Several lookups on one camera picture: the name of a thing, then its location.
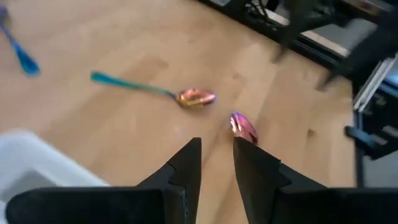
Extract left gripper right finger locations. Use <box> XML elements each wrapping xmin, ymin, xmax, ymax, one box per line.
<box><xmin>233</xmin><ymin>137</ymin><xmax>398</xmax><ymax>224</ymax></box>

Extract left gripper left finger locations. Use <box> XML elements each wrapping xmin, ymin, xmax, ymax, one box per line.
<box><xmin>5</xmin><ymin>137</ymin><xmax>202</xmax><ymax>224</ymax></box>

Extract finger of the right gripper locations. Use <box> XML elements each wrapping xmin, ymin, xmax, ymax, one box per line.
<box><xmin>315</xmin><ymin>30</ymin><xmax>398</xmax><ymax>91</ymax></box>
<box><xmin>272</xmin><ymin>0</ymin><xmax>304</xmax><ymax>63</ymax></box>

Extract white cutlery tray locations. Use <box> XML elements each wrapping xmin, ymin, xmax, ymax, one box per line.
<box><xmin>0</xmin><ymin>129</ymin><xmax>109</xmax><ymax>203</ymax></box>

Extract black aluminium table frame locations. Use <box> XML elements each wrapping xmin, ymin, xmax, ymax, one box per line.
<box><xmin>198</xmin><ymin>0</ymin><xmax>398</xmax><ymax>187</ymax></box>

